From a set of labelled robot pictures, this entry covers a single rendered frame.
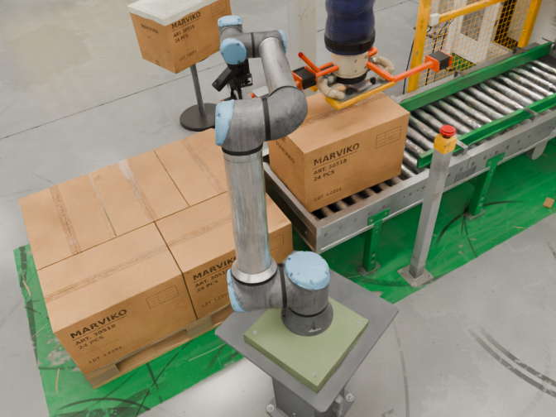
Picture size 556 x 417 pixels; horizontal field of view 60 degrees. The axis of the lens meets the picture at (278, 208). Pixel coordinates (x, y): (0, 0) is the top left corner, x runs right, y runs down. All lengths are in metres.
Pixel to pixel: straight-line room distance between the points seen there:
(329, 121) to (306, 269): 1.01
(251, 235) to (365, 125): 1.11
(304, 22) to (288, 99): 2.07
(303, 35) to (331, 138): 1.24
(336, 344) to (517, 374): 1.25
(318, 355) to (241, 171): 0.72
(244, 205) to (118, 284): 1.12
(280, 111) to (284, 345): 0.85
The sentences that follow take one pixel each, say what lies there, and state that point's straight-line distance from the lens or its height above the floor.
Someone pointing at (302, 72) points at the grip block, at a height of 1.23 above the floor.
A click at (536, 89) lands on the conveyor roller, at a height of 0.53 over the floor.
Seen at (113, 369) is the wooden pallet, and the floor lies 0.09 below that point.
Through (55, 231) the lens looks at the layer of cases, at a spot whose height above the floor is 0.54.
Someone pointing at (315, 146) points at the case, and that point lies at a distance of 2.25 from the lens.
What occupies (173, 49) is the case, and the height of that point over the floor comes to 0.80.
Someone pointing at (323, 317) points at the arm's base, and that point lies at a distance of 1.74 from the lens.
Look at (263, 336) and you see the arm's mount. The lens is 1.77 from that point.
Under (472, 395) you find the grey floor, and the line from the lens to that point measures 2.66.
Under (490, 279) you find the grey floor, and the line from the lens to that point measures 3.07.
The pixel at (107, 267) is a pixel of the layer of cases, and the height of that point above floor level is 0.54.
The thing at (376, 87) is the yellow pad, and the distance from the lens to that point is 2.36.
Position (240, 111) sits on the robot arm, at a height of 1.63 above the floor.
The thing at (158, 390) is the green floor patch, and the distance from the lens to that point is 2.67.
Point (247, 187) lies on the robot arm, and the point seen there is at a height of 1.42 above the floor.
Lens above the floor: 2.32
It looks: 45 degrees down
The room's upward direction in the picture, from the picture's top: 5 degrees counter-clockwise
